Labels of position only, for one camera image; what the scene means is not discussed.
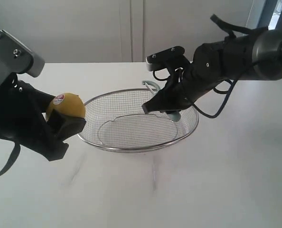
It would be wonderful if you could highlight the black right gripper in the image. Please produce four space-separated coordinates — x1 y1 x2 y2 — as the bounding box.
142 57 217 114

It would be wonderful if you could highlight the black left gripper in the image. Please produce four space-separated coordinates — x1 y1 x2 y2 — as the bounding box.
0 56 87 162

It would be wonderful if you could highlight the teal vegetable peeler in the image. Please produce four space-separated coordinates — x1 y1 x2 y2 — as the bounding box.
141 80 181 122

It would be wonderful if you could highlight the yellow lemon with sticker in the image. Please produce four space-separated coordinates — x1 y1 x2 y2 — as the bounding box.
46 93 85 121

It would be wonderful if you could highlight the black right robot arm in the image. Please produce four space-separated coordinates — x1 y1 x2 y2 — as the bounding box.
142 28 282 114

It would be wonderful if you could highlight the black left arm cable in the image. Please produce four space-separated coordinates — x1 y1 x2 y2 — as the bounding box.
0 137 21 180

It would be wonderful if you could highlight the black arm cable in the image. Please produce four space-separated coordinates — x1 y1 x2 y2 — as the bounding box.
0 137 21 180
152 14 267 118

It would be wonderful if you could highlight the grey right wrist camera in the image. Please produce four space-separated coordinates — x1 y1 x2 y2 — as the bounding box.
146 46 185 72

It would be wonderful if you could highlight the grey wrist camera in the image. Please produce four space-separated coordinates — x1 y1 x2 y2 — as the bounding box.
146 46 185 72
0 30 45 85

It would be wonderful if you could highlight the oval wire mesh basket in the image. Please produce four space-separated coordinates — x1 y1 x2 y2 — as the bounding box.
78 88 199 153

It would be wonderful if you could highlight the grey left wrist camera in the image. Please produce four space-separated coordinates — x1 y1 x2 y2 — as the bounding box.
0 30 45 85

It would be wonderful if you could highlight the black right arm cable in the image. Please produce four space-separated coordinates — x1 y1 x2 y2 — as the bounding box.
152 14 267 118

